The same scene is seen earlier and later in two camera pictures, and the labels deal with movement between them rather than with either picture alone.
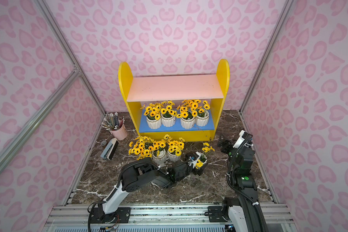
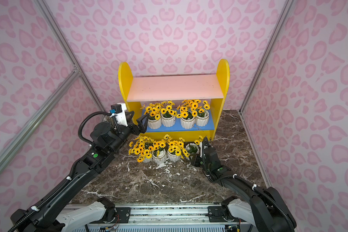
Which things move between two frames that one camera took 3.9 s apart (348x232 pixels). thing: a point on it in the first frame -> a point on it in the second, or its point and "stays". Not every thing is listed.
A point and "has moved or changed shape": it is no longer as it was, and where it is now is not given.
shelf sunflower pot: x=188 y=112 stays
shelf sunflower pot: x=202 y=119 stays
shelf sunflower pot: x=143 y=147 stays
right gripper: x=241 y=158 -> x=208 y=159
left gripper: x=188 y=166 -> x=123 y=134
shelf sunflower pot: x=152 y=112 stays
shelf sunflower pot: x=159 y=154 stays
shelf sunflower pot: x=175 y=148 stays
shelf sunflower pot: x=206 y=149 has moved or changed shape
